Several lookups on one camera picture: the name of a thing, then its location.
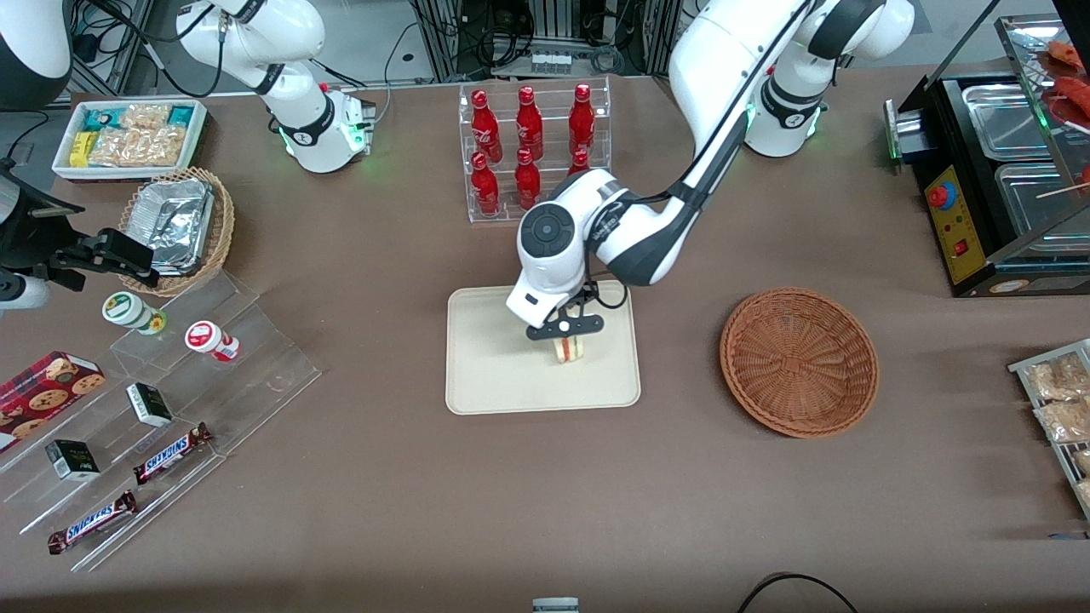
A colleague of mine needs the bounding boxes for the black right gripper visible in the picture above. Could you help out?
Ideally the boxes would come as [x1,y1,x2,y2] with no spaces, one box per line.
[32,227,161,291]

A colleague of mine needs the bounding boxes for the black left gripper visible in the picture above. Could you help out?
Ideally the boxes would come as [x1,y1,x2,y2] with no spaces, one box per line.
[525,288,606,347]

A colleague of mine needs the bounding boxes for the cream rectangular tray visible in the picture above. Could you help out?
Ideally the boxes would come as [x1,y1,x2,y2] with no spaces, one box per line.
[445,279,642,416]

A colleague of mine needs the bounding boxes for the light tan wicker basket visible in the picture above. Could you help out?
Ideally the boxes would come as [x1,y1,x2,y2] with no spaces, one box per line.
[117,166,237,298]

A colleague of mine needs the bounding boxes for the brown round wicker basket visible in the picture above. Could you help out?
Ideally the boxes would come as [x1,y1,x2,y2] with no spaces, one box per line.
[720,288,881,440]

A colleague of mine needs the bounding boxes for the aluminium foil containers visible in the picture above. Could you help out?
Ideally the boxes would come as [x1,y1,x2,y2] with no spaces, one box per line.
[127,178,215,277]

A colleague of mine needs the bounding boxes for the green lid yogurt bottle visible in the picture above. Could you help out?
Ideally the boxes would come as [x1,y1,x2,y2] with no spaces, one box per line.
[101,290,169,337]

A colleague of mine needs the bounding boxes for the large clear cracker bag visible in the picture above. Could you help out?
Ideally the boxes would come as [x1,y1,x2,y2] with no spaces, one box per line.
[89,126,186,169]

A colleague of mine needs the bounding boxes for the red lid yogurt bottle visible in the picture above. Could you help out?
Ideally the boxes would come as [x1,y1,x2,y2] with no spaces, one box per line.
[184,319,242,364]

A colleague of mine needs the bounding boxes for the clear acrylic bottle rack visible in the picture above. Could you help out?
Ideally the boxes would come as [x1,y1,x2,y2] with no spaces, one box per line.
[457,76,613,225]

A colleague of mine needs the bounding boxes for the small clear cracker bag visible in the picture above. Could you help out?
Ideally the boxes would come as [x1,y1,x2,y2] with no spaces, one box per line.
[118,103,172,131]

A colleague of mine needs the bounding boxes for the white snack bin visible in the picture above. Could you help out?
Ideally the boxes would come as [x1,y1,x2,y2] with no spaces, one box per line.
[51,98,209,185]

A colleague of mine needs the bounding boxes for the small black box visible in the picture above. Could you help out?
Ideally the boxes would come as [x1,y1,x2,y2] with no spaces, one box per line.
[43,438,102,483]
[125,381,175,429]

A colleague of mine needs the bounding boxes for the red cookie box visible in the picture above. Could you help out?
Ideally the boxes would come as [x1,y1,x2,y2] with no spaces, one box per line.
[0,350,107,453]

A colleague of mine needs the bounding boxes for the clear acrylic tiered stand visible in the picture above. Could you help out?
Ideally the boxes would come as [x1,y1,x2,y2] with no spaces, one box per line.
[0,270,324,574]

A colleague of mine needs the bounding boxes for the Snickers chocolate bar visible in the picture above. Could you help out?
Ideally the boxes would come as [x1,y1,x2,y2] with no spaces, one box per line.
[132,421,215,487]
[46,490,140,556]

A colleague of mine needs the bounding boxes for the black food warmer cabinet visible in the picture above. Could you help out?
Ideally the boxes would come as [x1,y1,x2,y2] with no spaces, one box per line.
[883,12,1090,300]

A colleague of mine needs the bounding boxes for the stainless steel pan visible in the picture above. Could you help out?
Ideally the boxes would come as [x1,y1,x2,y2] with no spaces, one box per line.
[994,161,1090,241]
[960,82,1058,163]

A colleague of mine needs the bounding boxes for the red sausage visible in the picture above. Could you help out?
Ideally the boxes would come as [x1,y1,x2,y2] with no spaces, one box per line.
[1051,76,1090,130]
[1045,40,1089,72]

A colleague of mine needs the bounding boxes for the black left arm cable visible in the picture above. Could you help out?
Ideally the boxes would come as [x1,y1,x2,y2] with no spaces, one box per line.
[593,0,812,311]

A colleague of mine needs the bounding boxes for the black looped cable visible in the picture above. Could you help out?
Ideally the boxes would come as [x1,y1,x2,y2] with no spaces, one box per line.
[736,571,862,613]

